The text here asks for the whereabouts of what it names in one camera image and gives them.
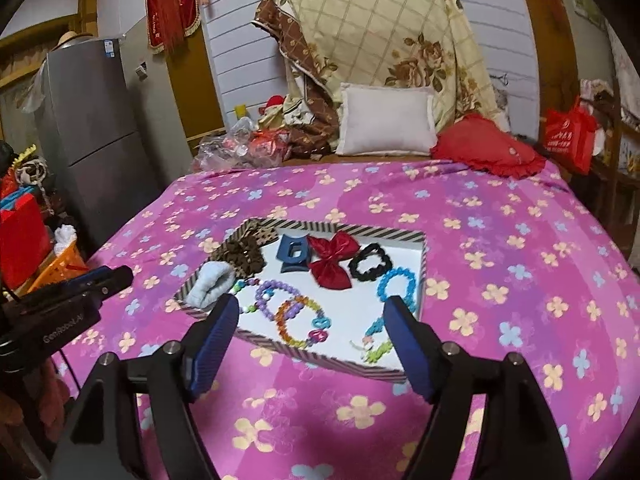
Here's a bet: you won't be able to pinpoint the leopard print scrunchie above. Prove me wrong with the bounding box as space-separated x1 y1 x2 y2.
210 241 267 282

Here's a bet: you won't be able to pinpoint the grey refrigerator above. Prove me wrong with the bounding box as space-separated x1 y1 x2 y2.
35 37 173 257

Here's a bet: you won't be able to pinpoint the red satin hair bow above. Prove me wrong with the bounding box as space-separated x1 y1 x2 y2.
306 232 362 290

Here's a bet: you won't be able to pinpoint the green bead bracelet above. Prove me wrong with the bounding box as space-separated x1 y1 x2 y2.
350 312 401 367

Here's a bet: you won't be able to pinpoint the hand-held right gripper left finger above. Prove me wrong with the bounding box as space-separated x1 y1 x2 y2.
50 292 241 480

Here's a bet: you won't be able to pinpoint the straw hat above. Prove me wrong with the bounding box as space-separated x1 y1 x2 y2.
52 30 96 49

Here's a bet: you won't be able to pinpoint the black scrunchie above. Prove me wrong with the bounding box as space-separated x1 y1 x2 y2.
347 243 393 282

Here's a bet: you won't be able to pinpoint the orange plastic basket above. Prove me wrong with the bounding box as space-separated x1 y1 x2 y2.
25 240 91 294

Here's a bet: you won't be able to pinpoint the wooden shelf rack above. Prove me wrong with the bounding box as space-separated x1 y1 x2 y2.
575 80 640 231

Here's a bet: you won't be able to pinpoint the pink floral bed sheet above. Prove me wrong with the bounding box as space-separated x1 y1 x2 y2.
50 157 640 480

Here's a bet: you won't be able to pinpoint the red box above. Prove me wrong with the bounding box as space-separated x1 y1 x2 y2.
0 195 53 291

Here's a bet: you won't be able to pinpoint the crumpled clear plastic bags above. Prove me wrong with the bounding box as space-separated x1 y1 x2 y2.
192 117 293 171

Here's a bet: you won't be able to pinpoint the white pillow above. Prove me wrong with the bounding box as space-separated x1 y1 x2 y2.
334 82 439 157

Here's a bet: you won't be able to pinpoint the blue hair claw clip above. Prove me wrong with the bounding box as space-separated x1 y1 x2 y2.
276 233 314 275

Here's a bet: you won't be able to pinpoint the red shopping bag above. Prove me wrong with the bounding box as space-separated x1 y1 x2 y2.
542 95 598 176

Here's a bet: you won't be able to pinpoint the multicoloured large bead bracelet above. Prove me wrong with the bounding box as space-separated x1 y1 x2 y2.
231 276 261 315

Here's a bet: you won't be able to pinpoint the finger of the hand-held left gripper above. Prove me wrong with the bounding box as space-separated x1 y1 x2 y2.
20 265 135 319
60 266 114 294

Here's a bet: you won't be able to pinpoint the white fluffy scrunchie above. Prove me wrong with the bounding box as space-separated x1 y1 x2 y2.
181 262 237 309

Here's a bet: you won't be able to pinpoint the red plush toy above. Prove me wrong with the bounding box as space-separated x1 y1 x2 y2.
257 95 287 127

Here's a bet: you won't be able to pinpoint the red cushion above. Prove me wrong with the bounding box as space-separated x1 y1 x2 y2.
431 112 548 179

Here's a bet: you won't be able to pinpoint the orange crystal bead bracelet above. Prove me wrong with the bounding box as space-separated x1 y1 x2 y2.
274 296 326 348

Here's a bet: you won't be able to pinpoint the purple bead bracelet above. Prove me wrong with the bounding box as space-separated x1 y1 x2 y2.
254 280 297 322

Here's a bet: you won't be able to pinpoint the red wall hanging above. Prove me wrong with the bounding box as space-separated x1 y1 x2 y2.
140 0 203 54

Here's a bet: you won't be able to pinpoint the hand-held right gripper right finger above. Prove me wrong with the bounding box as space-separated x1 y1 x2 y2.
382 295 571 480

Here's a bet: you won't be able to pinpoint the blue bead bracelet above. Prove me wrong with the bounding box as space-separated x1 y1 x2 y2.
375 267 419 313

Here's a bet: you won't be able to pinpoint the striped cardboard box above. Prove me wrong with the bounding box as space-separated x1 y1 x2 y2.
173 217 430 383

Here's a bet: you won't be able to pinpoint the floral quilt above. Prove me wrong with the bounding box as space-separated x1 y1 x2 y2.
252 0 501 157

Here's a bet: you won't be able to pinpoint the wall poster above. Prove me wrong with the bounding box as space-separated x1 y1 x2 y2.
570 0 607 27

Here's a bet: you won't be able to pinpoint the brown scrunchie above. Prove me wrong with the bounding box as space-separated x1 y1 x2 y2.
241 220 277 249

